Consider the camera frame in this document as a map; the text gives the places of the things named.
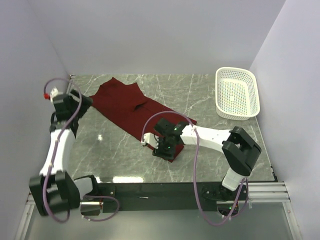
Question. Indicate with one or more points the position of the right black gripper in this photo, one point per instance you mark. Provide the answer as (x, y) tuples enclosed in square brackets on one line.
[(160, 152)]

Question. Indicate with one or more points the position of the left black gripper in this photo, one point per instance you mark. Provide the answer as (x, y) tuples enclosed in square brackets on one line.
[(86, 102)]

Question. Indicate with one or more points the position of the dark red t shirt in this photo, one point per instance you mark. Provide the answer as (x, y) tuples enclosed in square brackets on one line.
[(127, 107)]

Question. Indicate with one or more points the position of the white plastic perforated basket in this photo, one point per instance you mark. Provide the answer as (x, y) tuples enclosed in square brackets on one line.
[(236, 94)]

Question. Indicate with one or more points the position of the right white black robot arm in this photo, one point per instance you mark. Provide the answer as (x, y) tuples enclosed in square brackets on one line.
[(239, 148)]

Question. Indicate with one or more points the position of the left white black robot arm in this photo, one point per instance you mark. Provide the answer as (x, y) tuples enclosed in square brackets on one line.
[(54, 188)]

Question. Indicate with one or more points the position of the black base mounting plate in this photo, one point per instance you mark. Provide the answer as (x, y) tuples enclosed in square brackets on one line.
[(210, 196)]

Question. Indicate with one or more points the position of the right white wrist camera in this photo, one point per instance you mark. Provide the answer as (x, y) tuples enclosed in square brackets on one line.
[(151, 140)]

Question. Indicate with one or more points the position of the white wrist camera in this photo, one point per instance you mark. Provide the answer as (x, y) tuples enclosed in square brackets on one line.
[(52, 94), (151, 140)]

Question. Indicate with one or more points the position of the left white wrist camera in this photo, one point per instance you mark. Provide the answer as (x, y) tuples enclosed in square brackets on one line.
[(52, 94)]

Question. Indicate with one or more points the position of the aluminium extrusion rail frame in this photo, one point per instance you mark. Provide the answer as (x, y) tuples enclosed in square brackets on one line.
[(256, 192)]

